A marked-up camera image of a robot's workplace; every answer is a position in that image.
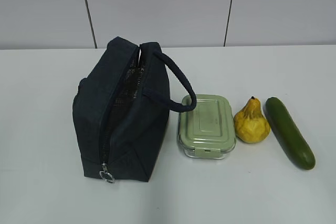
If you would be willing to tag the dark blue lunch bag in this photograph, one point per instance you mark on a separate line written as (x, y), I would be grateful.
(121, 110)

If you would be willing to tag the green lid glass container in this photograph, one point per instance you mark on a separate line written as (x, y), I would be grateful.
(207, 132)

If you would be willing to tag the yellow pear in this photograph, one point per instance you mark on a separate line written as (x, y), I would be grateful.
(250, 124)

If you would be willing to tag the green cucumber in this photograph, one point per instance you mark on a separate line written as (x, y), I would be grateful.
(288, 135)

